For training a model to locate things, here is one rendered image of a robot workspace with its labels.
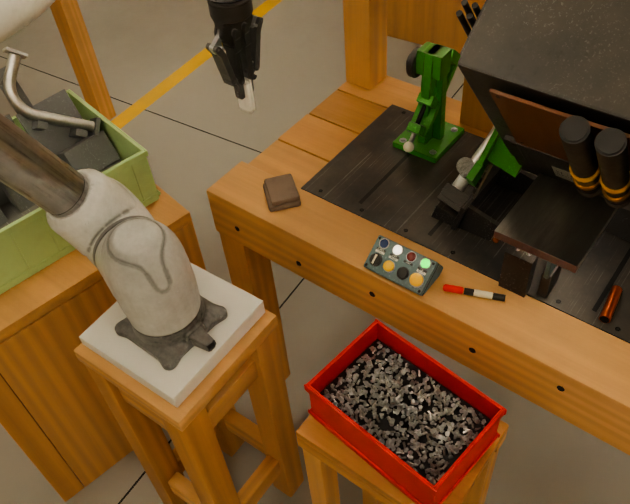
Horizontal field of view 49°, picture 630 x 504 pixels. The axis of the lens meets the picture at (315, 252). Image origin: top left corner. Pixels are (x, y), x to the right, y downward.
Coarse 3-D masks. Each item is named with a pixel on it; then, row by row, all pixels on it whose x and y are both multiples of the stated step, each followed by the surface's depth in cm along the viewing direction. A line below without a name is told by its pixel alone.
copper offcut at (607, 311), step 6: (612, 288) 143; (618, 288) 142; (612, 294) 142; (618, 294) 142; (606, 300) 141; (612, 300) 140; (618, 300) 141; (606, 306) 140; (612, 306) 140; (606, 312) 138; (612, 312) 139; (600, 318) 139; (606, 318) 138
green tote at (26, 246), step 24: (72, 96) 198; (120, 144) 189; (120, 168) 176; (144, 168) 182; (144, 192) 186; (24, 216) 164; (0, 240) 163; (24, 240) 167; (48, 240) 172; (0, 264) 166; (24, 264) 171; (48, 264) 176; (0, 288) 169
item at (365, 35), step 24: (360, 0) 184; (384, 0) 189; (480, 0) 162; (360, 24) 190; (384, 24) 194; (360, 48) 195; (384, 48) 200; (360, 72) 201; (384, 72) 206; (480, 120) 185
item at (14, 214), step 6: (114, 162) 194; (108, 168) 192; (6, 204) 185; (12, 204) 185; (6, 210) 183; (12, 210) 183; (18, 210) 183; (30, 210) 183; (6, 216) 182; (12, 216) 181; (18, 216) 181; (6, 222) 180; (0, 228) 179
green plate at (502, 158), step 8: (496, 136) 136; (488, 144) 138; (496, 144) 139; (504, 144) 138; (488, 152) 140; (496, 152) 140; (504, 152) 139; (480, 160) 142; (488, 160) 143; (496, 160) 142; (504, 160) 140; (512, 160) 139; (504, 168) 142; (512, 168) 140; (520, 168) 139
